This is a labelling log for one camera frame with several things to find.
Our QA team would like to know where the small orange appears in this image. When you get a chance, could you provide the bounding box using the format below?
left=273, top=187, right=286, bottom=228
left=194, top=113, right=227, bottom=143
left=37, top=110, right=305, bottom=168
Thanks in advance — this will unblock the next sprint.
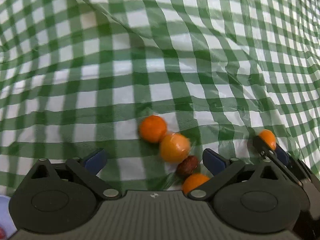
left=139, top=115, right=167, bottom=144
left=258, top=129, right=277, bottom=151
left=182, top=173, right=210, bottom=194

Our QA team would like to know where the orange fruit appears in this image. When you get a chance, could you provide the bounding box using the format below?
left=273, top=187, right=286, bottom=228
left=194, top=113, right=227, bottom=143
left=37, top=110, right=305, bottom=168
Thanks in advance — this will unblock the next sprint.
left=159, top=133, right=191, bottom=163

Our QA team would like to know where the red fruit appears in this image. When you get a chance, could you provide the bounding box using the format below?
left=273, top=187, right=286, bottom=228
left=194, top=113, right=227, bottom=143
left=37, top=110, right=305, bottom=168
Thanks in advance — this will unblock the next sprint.
left=0, top=228, right=6, bottom=240

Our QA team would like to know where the dark red jujube on cloth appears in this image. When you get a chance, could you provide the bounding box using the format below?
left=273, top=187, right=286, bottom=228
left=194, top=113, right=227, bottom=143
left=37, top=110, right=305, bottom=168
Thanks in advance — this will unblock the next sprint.
left=176, top=155, right=199, bottom=178

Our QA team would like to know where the small orange top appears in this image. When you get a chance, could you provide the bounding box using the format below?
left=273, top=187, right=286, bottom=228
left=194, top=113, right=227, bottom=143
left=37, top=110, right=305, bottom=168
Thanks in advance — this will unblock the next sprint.
left=139, top=115, right=167, bottom=144

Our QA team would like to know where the light blue plate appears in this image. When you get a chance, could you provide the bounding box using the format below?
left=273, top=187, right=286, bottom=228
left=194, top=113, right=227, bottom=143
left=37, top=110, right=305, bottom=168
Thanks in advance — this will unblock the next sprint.
left=0, top=195, right=17, bottom=239

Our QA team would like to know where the green white checkered cloth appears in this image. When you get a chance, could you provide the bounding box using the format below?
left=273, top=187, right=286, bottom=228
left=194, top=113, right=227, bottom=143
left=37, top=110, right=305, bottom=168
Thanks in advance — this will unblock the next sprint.
left=1, top=0, right=319, bottom=195

